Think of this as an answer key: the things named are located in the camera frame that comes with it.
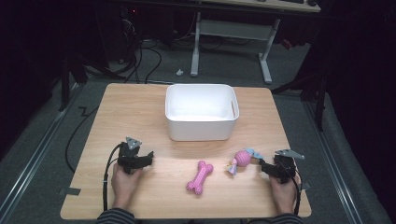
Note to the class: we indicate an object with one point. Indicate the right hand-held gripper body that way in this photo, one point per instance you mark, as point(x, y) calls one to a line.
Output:
point(285, 168)

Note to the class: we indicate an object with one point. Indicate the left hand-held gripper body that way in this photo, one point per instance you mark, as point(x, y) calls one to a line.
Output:
point(127, 158)

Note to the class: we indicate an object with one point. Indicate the pink candy-shaped toy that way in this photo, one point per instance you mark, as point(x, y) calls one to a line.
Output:
point(242, 159)

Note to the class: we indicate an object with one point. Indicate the pink bone toy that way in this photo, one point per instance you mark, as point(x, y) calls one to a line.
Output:
point(200, 178)

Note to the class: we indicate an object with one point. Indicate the white plastic bin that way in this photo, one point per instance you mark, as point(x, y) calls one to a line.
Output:
point(201, 112)

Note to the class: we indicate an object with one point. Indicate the person's right hand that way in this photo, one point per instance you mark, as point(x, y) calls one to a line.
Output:
point(284, 196)

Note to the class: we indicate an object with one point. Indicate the person's left hand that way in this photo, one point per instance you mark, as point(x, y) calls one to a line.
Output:
point(124, 189)

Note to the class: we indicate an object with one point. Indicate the grey tape piece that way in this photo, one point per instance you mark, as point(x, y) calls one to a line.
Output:
point(70, 191)

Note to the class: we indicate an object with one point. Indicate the black metal stand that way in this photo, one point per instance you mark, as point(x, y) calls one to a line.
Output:
point(320, 102)
point(65, 84)

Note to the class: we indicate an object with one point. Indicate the small white floor scrap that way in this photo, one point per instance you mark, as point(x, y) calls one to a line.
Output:
point(180, 72)

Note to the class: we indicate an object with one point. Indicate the black computer tower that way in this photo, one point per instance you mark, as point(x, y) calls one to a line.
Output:
point(127, 28)

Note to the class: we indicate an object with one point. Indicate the desk with white legs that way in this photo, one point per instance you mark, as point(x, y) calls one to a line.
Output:
point(232, 29)

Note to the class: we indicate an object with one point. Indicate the metal floor rail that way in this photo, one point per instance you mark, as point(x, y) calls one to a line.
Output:
point(34, 155)
point(333, 161)

